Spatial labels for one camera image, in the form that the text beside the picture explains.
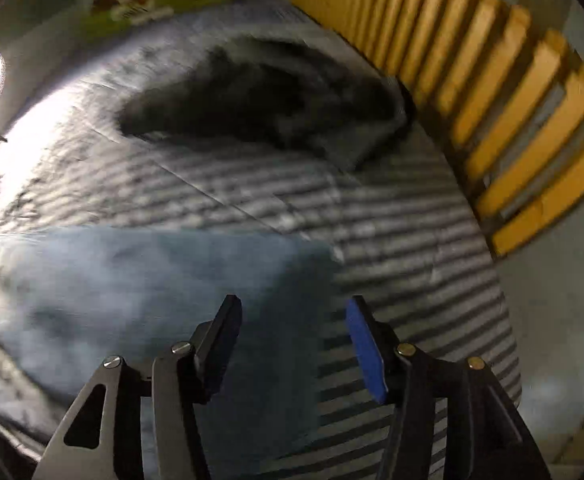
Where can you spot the striped bed blanket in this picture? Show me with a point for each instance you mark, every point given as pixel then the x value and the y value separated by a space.
pixel 396 240

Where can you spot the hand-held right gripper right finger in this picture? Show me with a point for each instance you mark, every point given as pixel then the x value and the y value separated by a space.
pixel 366 355

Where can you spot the blue jeans pants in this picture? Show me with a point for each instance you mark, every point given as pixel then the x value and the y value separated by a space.
pixel 122 285

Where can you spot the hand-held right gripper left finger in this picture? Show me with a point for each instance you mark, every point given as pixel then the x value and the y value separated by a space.
pixel 222 355

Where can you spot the yellow wooden slatted headboard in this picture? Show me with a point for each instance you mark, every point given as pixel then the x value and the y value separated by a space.
pixel 521 110

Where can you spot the dark crumpled pants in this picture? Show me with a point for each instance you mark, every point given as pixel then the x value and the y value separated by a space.
pixel 272 95

